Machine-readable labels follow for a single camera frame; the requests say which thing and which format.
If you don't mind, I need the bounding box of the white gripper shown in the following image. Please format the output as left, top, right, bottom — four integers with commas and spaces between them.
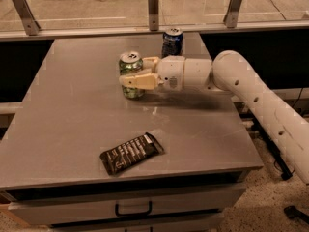
119, 56, 185, 91

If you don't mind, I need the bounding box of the green soda can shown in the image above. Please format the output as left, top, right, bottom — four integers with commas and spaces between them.
119, 51, 144, 99

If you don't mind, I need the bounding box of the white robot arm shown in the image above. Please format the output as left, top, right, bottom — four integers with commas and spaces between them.
119, 50, 309, 184

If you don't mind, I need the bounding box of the blue soda can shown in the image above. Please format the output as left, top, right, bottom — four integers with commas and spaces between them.
161, 27, 183, 58

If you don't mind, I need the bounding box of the black snack bar wrapper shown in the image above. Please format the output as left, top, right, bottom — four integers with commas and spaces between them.
99, 132, 165, 176

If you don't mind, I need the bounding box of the grey drawer cabinet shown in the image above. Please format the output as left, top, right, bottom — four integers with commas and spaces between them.
0, 35, 262, 232

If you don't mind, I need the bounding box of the black stand leg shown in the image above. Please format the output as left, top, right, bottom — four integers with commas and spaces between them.
251, 118, 293, 181

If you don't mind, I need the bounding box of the black floor foot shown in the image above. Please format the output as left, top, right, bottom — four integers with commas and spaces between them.
284, 206, 309, 224

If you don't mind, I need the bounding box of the middle metal railing bracket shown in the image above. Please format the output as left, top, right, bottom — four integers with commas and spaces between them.
148, 0, 159, 31

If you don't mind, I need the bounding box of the metal railing bracket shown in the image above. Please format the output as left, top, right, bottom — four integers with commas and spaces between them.
223, 0, 242, 28
12, 0, 41, 36
148, 0, 159, 31

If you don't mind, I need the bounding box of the right metal railing bracket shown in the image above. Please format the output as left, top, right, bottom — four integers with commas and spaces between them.
223, 0, 242, 28

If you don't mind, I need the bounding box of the left metal railing bracket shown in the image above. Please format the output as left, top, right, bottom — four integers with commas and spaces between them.
12, 0, 41, 36

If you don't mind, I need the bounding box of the black drawer handle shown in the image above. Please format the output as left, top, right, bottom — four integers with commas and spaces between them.
114, 201, 153, 218

